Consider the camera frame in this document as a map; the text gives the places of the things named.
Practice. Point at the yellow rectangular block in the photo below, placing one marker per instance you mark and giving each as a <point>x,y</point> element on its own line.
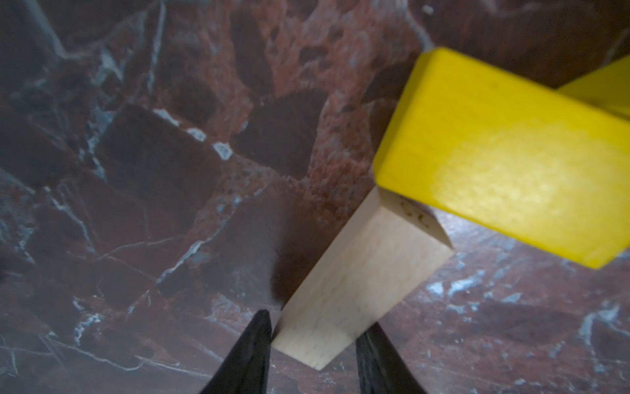
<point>511,155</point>

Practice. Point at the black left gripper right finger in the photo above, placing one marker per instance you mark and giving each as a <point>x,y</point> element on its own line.
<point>380,367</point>

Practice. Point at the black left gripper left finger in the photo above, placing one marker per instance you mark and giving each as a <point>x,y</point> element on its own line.
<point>245,369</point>

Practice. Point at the small yellow triangle block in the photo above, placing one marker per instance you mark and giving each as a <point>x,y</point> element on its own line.
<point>607,88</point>

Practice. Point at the natural wood block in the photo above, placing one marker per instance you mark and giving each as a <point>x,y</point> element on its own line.
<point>384,252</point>

